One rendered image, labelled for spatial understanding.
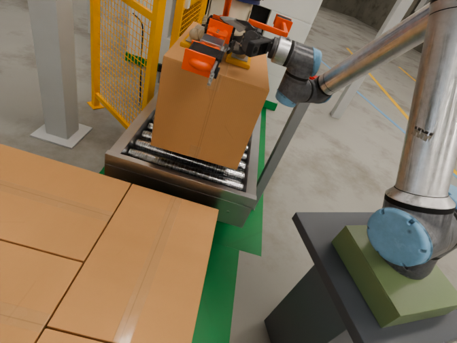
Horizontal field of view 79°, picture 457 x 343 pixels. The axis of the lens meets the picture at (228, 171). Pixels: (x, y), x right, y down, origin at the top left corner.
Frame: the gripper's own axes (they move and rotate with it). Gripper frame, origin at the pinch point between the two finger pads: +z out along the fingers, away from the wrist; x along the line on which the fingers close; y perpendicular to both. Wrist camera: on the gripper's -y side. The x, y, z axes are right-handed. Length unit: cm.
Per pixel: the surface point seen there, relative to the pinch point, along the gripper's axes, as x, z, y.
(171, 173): -60, 4, -11
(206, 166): -67, -10, 11
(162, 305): -67, -9, -63
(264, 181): -92, -51, 45
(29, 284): -67, 30, -67
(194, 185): -62, -7, -11
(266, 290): -121, -65, -15
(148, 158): -66, 19, 3
